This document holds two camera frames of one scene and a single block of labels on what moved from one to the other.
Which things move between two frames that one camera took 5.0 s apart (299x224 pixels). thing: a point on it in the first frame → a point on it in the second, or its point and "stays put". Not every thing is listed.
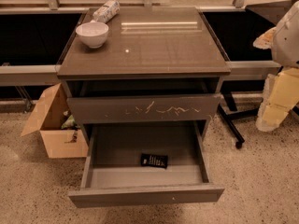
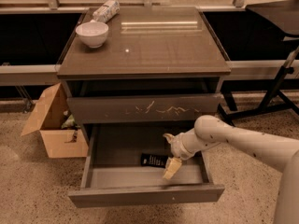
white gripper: x=287 y=39 → x=177 y=147
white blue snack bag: x=106 y=10 stays put
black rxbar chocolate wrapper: x=155 y=161 stays put
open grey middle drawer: x=146 y=162 stays put
